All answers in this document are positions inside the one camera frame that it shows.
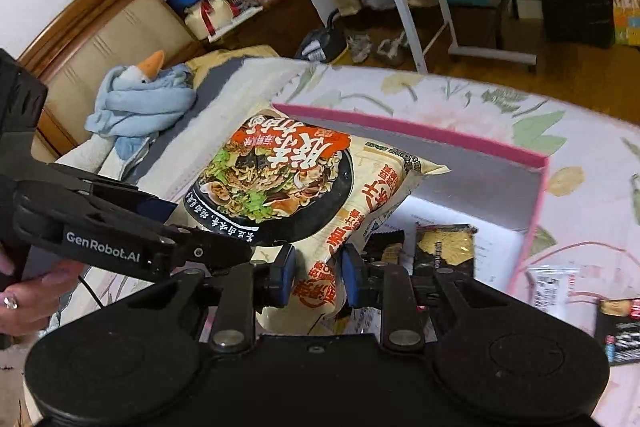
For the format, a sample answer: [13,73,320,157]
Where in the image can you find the instant noodle bag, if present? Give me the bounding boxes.
[176,105,449,335]

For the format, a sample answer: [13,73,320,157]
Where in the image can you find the left hand pink nails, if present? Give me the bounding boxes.
[0,259,85,337]

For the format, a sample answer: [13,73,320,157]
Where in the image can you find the black cookie packet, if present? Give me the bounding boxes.
[362,230,405,265]

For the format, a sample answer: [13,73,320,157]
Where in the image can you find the black yellow snack packet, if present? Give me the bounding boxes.
[412,225,477,277]

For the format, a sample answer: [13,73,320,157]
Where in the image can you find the goose plush toy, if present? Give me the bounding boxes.
[56,50,192,180]

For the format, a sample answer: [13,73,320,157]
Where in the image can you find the light blue blanket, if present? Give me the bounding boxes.
[85,65,196,160]

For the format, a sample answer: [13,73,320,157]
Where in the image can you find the pink storage box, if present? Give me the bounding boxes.
[276,104,548,295]

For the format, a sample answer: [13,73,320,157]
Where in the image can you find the white wrapped snack bar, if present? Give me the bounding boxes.
[526,265,580,322]

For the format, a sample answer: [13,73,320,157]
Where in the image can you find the floral bed sheet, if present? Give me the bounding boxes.
[0,56,640,427]

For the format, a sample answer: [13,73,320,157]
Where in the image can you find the wooden headboard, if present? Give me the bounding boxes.
[17,0,205,158]

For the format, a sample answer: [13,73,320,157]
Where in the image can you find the white bag red ribbon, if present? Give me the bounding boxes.
[184,0,240,40]

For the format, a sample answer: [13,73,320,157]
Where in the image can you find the black red snack packet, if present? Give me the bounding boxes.
[594,298,640,366]

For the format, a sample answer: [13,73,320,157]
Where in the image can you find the wooden nightstand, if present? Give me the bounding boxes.
[204,0,324,58]

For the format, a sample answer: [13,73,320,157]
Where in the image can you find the black bag on floor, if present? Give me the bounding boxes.
[294,10,348,64]

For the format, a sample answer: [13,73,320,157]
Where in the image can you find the grey sneaker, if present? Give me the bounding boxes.
[346,34,373,64]
[375,31,407,67]

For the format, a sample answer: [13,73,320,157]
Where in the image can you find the colourful gift bag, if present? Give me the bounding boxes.
[613,0,640,48]

